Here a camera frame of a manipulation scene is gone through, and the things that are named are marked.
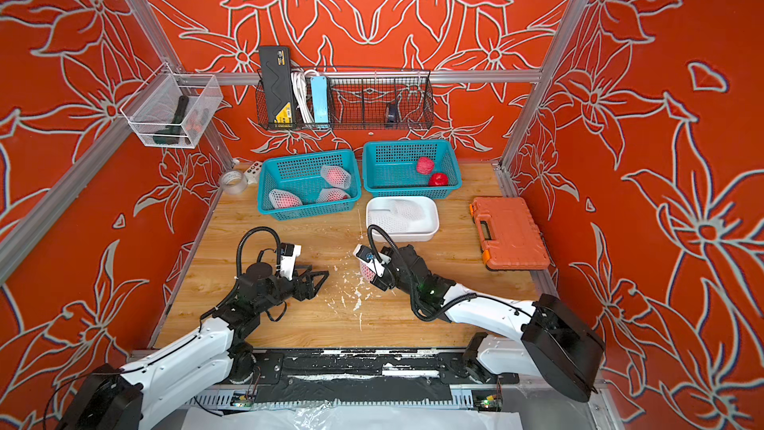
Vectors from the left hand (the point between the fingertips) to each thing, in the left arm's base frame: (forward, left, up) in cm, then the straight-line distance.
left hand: (320, 270), depth 82 cm
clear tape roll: (+37, +43, -7) cm, 58 cm away
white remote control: (+41, +36, -5) cm, 54 cm away
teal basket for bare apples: (+49, -18, -8) cm, 53 cm away
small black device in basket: (+42, -18, +24) cm, 52 cm away
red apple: (+47, -31, -3) cm, 56 cm away
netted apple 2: (+24, +17, +1) cm, 30 cm away
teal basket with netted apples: (+41, +17, -6) cm, 45 cm away
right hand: (+2, -11, +6) cm, 13 cm away
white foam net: (+20, -21, -2) cm, 29 cm away
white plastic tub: (+27, -32, -7) cm, 42 cm away
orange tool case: (+18, -57, -4) cm, 60 cm away
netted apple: (+37, +2, -1) cm, 37 cm away
